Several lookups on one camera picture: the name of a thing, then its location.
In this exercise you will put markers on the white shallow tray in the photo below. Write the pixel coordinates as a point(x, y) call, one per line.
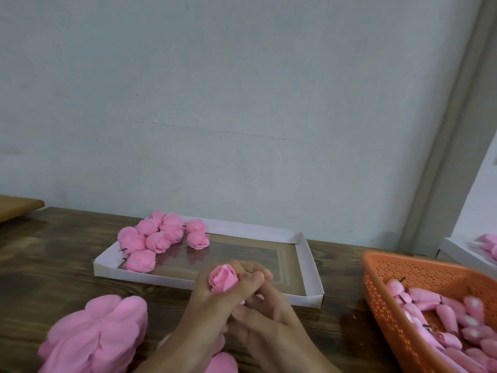
point(256, 256)

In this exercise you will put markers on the person's right hand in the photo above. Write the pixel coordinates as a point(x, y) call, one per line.
point(272, 330)

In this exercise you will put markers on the orange plastic basket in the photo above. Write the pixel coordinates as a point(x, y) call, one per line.
point(384, 314)

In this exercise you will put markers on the person's left hand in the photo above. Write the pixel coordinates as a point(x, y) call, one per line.
point(206, 314)

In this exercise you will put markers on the pink rose buds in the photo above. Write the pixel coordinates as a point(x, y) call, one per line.
point(446, 314)

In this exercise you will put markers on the stack of pink petals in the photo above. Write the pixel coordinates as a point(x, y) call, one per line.
point(93, 334)
point(224, 363)

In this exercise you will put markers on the group of finished pink roses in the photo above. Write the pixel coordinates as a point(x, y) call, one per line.
point(130, 241)

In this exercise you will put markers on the pile of pink petals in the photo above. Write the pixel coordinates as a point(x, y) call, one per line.
point(488, 244)

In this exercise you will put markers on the pink petal flower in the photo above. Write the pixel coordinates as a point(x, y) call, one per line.
point(172, 225)

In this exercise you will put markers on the person's right forearm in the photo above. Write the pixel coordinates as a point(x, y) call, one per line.
point(326, 369)

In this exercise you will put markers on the grey door frame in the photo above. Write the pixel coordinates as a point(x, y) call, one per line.
point(450, 112)

